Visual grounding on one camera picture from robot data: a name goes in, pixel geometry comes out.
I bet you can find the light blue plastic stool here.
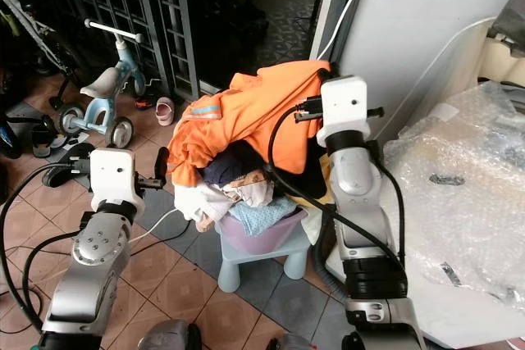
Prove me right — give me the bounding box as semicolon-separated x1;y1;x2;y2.
212;227;313;293

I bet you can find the bubble wrap sheet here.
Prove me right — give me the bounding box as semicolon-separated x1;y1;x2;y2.
380;81;525;311

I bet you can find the grey corrugated hose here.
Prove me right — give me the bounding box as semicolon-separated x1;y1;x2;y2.
310;248;360;306

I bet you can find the black slipper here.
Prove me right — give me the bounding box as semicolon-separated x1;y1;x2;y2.
40;143;98;189

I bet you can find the yellow cloth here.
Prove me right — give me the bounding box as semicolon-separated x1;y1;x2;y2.
305;161;334;240

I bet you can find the black sandal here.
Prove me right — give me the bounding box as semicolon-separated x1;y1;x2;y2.
30;119;57;159

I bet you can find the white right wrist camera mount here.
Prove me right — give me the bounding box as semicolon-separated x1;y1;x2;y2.
317;76;371;143

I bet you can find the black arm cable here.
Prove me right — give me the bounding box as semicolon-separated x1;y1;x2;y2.
266;94;408;267
0;161;91;322

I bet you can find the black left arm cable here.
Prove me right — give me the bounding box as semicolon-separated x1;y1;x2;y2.
0;161;91;322

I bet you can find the grey left robot leg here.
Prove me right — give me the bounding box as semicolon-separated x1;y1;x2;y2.
137;320;203;350

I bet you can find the pink child shoe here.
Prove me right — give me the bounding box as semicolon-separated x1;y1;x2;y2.
155;95;176;126

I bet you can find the purple laundry basket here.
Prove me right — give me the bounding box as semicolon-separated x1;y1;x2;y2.
217;209;309;257

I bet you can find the white patterned cloth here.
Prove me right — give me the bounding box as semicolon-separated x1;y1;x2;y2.
225;173;276;208

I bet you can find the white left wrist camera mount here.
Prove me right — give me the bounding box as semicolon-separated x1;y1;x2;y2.
88;148;145;208

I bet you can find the light blue child tricycle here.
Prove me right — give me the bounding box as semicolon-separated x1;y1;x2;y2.
57;17;141;151

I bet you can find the white floor cable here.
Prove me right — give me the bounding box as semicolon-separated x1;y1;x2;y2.
131;207;183;244

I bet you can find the white washing machine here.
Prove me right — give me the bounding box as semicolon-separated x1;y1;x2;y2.
325;202;525;349

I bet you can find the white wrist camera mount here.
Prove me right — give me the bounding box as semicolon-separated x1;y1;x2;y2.
88;148;145;208
317;76;371;143

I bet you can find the light blue cloth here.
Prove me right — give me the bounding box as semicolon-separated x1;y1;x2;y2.
229;196;298;237

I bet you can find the dark navy garment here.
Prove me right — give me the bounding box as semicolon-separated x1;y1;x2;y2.
200;151;257;189

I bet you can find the white wall cable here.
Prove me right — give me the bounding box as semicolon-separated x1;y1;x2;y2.
317;0;380;62

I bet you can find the orange garment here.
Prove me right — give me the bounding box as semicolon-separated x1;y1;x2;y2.
167;60;334;189

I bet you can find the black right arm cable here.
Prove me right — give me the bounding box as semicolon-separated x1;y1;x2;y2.
266;94;408;267

